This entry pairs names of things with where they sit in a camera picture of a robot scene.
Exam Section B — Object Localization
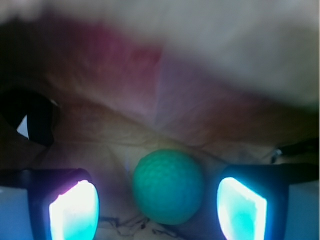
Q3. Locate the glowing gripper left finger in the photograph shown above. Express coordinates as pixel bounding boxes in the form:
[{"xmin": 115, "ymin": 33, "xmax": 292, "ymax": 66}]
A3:
[{"xmin": 0, "ymin": 168, "xmax": 100, "ymax": 240}]

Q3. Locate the green dimpled ball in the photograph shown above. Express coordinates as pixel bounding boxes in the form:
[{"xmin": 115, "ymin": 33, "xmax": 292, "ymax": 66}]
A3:
[{"xmin": 132, "ymin": 149, "xmax": 205, "ymax": 225}]

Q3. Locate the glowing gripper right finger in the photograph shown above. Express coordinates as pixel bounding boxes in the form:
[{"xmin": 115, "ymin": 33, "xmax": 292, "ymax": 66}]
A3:
[{"xmin": 216, "ymin": 163, "xmax": 320, "ymax": 240}]

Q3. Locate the brown paper bag tray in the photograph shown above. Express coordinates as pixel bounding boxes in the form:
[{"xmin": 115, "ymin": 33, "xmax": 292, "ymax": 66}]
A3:
[{"xmin": 0, "ymin": 13, "xmax": 319, "ymax": 224}]

